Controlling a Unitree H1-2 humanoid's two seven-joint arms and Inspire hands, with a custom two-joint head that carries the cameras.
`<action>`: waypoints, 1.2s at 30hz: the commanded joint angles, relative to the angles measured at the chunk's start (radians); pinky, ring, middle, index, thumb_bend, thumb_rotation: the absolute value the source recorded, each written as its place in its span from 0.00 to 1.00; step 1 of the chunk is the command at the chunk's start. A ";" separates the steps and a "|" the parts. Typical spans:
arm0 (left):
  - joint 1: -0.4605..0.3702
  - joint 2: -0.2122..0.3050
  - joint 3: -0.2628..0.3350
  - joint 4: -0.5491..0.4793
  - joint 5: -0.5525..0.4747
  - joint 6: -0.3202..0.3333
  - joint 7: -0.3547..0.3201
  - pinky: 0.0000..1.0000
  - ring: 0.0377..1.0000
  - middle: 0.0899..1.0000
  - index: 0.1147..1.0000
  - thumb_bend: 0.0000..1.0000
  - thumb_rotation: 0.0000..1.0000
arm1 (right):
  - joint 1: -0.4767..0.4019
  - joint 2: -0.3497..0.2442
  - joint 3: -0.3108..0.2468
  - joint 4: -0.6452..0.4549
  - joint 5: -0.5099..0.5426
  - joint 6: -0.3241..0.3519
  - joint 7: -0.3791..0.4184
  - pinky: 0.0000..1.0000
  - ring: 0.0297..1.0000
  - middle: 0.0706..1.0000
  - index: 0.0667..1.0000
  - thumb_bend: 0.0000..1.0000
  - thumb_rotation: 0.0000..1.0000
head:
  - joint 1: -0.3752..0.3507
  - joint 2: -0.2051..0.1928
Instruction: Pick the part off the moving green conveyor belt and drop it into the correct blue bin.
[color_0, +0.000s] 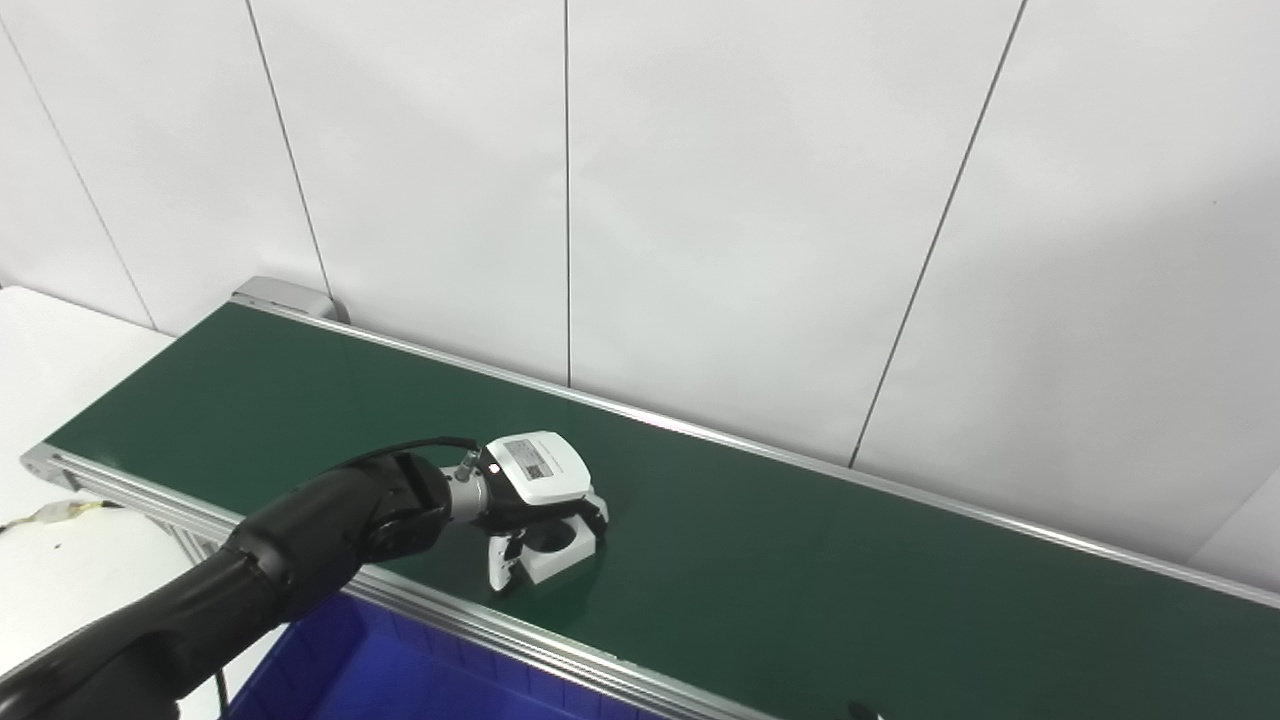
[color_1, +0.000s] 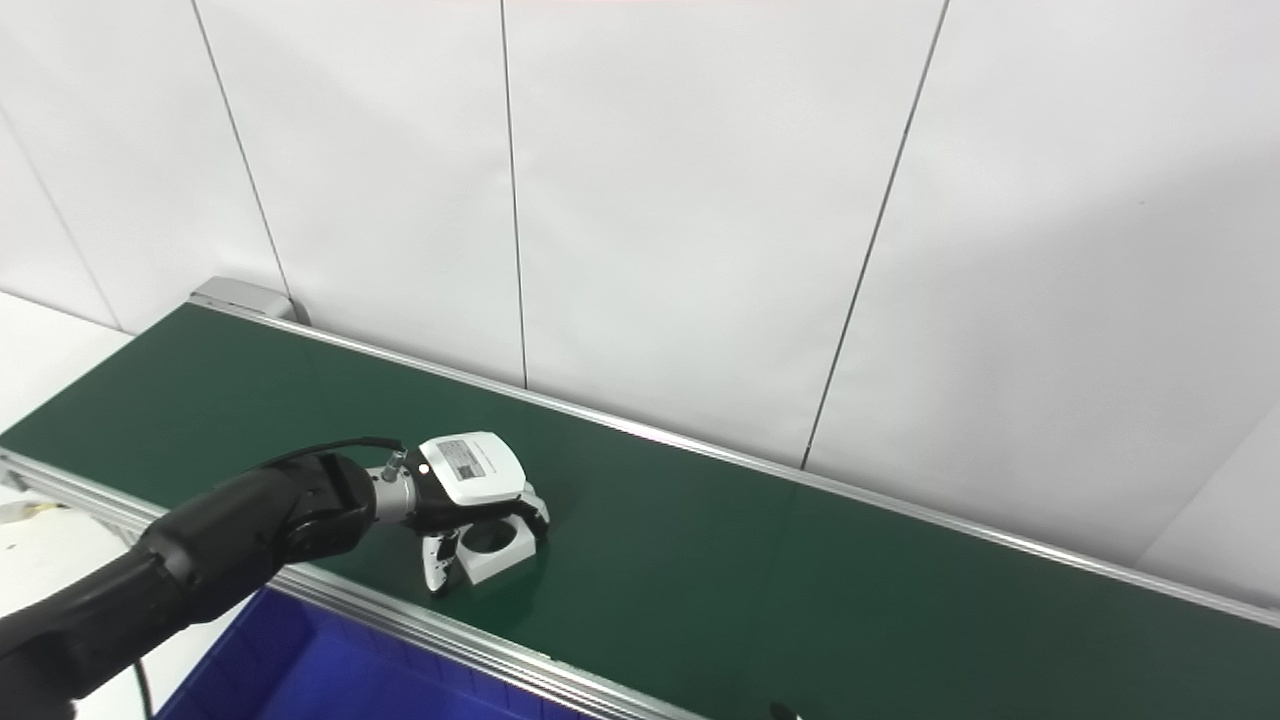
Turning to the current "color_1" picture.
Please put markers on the white square part with hole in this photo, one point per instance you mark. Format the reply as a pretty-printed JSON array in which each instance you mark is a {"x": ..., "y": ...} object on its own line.
[{"x": 500, "y": 562}]

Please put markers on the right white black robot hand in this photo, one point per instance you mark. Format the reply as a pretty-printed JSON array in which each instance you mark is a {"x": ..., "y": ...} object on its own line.
[{"x": 785, "y": 713}]

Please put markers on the large blue plastic bin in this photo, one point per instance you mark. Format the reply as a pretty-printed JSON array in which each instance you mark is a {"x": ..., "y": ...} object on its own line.
[{"x": 300, "y": 670}]

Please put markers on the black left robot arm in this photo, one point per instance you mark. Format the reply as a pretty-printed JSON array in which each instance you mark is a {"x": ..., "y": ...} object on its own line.
[{"x": 200, "y": 550}]

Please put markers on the white table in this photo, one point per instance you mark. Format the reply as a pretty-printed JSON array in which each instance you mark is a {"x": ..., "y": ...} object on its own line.
[{"x": 40, "y": 560}]

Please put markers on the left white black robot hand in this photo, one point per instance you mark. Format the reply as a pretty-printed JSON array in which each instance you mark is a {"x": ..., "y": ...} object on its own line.
[{"x": 470, "y": 470}]

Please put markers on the green conveyor belt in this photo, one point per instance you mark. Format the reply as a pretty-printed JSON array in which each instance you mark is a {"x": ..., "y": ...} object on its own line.
[
  {"x": 240, "y": 297},
  {"x": 700, "y": 560}
]

